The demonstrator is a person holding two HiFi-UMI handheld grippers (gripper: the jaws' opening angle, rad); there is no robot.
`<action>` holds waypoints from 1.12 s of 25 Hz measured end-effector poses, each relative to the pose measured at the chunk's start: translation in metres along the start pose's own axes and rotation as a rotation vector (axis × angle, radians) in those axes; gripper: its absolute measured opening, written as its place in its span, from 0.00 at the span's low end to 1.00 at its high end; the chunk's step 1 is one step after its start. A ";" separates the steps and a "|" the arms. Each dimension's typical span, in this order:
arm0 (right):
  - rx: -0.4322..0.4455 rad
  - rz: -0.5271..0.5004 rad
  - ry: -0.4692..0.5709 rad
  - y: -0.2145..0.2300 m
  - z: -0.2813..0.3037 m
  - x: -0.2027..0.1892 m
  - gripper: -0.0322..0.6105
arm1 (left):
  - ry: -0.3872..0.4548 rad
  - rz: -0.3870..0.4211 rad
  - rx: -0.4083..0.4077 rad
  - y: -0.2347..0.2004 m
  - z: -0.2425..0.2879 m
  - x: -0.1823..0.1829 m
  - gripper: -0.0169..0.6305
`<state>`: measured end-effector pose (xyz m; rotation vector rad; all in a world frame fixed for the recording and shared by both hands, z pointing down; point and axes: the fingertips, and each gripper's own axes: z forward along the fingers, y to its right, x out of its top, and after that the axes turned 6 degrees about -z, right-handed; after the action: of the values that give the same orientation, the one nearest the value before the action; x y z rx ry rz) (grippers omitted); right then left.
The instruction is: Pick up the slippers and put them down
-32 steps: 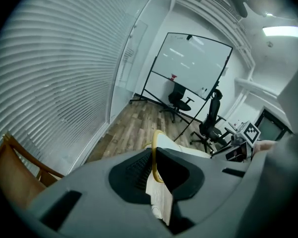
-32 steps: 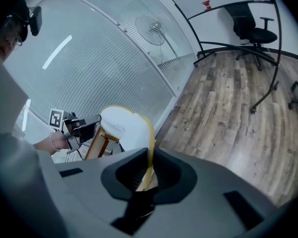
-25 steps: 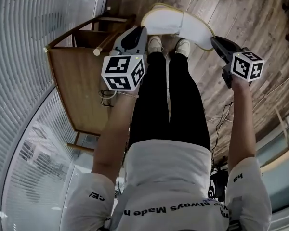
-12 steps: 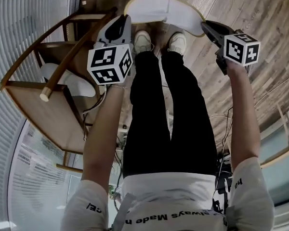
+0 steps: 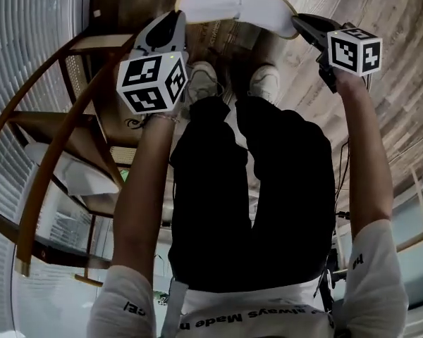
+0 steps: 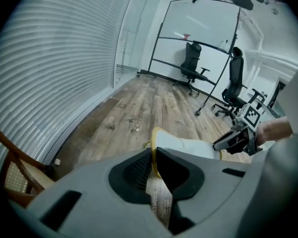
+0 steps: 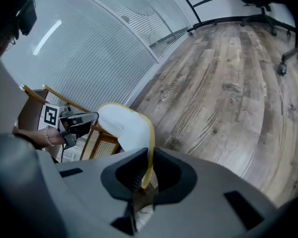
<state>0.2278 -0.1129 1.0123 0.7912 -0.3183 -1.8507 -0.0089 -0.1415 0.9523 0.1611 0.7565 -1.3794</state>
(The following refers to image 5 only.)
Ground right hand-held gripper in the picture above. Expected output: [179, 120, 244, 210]
[290, 13, 384, 94]

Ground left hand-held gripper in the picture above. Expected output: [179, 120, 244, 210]
[116, 10, 190, 114]

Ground white slipper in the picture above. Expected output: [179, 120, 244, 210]
[173, 0, 300, 41]

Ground person's right forearm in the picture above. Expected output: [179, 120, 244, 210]
[333, 70, 392, 239]

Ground person's left forearm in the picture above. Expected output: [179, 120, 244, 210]
[111, 114, 180, 281]

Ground person's left white shoe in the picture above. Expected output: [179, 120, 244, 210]
[185, 61, 220, 102]

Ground person's white shoe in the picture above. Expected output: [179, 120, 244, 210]
[185, 61, 220, 102]
[247, 64, 281, 104]

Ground person's right white shoe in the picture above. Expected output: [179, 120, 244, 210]
[247, 64, 281, 104]

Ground glass partition with blinds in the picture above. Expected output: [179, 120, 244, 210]
[0, 0, 92, 338]

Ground person's black trousers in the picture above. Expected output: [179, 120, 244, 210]
[167, 95, 336, 294]

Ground person's white t-shirt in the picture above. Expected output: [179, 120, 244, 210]
[86, 219, 410, 338]

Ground grey harness strap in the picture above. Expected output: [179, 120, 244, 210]
[161, 279, 190, 338]

